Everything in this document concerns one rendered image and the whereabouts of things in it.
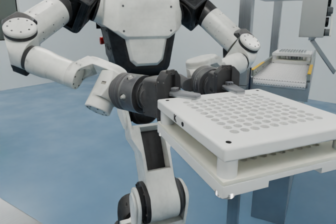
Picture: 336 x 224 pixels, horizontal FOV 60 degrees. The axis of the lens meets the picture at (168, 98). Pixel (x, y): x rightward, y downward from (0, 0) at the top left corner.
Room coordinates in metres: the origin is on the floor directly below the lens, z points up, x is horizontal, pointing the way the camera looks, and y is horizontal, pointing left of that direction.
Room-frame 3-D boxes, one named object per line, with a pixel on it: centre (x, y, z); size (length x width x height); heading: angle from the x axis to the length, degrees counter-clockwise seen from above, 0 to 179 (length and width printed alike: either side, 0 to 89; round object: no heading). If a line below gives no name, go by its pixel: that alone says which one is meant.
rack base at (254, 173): (0.48, -0.14, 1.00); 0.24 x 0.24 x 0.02; 22
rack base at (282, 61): (2.08, -0.89, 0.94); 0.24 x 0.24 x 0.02; 63
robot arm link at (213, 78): (0.71, -0.13, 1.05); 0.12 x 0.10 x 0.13; 14
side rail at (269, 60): (2.10, -0.74, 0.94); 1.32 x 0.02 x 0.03; 153
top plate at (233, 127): (0.48, -0.14, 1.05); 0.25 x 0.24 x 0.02; 112
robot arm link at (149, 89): (0.62, 0.04, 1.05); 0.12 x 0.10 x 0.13; 54
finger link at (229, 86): (0.62, -0.14, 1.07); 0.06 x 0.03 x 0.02; 14
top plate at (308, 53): (2.08, -0.89, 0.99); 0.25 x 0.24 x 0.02; 63
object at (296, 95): (2.05, -0.87, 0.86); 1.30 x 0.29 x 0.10; 153
